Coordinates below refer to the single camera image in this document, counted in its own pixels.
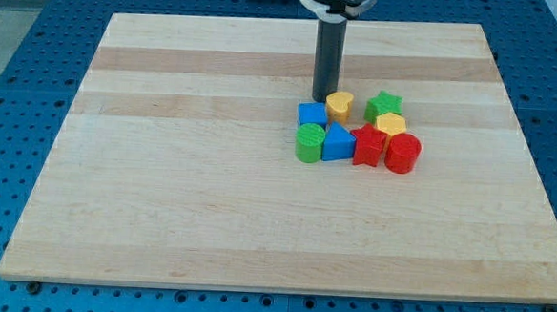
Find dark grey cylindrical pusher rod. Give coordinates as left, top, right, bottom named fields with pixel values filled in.
left=312, top=20, right=346, bottom=103

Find yellow hexagon block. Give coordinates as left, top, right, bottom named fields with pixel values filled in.
left=375, top=112, right=407, bottom=148

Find yellow heart block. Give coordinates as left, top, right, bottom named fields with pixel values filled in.
left=325, top=91, right=354, bottom=125

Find blue cube block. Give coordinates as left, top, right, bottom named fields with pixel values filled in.
left=298, top=102, right=328, bottom=129

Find green star block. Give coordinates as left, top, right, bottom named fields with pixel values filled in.
left=363, top=91, right=403, bottom=124

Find green cylinder block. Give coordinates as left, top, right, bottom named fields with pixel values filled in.
left=295, top=123, right=326, bottom=163

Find blue triangle block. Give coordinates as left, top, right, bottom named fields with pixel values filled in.
left=321, top=121, right=356, bottom=161

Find red star block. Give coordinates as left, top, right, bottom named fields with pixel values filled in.
left=350, top=123, right=388, bottom=167

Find red cylinder block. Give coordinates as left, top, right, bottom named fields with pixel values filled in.
left=384, top=133, right=423, bottom=174

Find light wooden board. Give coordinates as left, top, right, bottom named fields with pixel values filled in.
left=0, top=13, right=557, bottom=304

